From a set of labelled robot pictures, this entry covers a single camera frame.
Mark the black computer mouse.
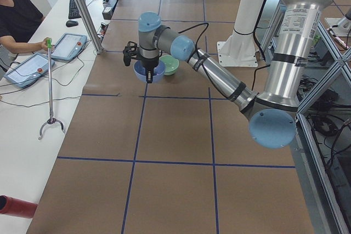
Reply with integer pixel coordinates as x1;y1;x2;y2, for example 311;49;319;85
66;20;78;27

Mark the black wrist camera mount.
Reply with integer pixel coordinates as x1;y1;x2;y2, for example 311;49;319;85
123;41;140;66

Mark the person in black shirt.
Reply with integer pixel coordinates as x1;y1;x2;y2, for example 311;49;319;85
1;0;45;54

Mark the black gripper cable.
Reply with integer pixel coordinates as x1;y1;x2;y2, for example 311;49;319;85
158;21;210;76

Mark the near teach pendant tablet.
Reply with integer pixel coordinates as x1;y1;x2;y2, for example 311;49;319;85
4;53;49;88

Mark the blue bowl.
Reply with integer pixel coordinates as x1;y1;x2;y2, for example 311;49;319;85
133;60;166;84

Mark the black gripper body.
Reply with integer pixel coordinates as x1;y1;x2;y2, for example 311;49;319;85
140;55;159;73

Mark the red cylinder bottle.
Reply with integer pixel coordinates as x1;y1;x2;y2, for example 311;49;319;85
1;195;37;219

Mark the aluminium frame post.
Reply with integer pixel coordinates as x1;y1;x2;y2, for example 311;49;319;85
75;0;103;54

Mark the black keyboard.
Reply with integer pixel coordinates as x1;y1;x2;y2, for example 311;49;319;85
68;0;81;20

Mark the far teach pendant tablet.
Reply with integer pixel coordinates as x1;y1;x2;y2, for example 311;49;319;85
51;33;87;62

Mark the person's hand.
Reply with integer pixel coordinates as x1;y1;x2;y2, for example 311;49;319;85
41;38;55;52

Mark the green handled reacher grabber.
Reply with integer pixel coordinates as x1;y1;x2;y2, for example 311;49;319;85
38;38;65;140

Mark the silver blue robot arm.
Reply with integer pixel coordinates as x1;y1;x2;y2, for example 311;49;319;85
137;0;333;149

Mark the green bowl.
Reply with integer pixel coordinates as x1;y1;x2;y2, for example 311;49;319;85
160;55;179;76

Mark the teach pendant tablet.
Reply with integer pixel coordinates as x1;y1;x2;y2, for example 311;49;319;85
4;53;49;88
51;33;87;62

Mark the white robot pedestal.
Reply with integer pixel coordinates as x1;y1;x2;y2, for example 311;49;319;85
217;0;264;67

